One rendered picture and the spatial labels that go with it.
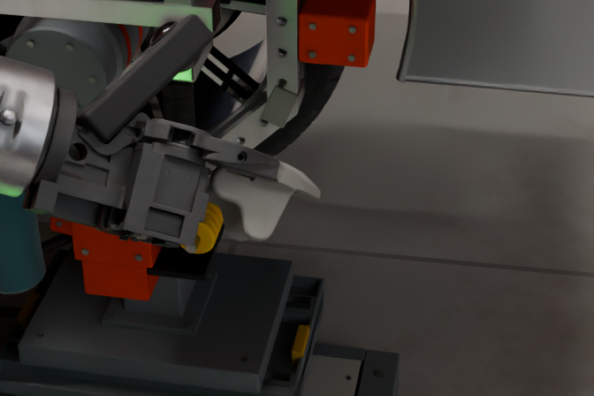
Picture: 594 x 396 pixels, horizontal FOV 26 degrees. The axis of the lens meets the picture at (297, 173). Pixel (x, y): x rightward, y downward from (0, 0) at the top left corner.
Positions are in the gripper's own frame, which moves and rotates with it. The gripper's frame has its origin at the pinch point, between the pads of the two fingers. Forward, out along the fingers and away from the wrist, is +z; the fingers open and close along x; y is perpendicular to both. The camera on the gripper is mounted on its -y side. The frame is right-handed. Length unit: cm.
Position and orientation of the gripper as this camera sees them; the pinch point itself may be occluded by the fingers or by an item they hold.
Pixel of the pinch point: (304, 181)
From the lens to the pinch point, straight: 96.4
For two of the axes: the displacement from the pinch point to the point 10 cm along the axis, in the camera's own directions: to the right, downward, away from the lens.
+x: 4.1, -0.5, -9.1
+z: 8.8, 2.6, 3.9
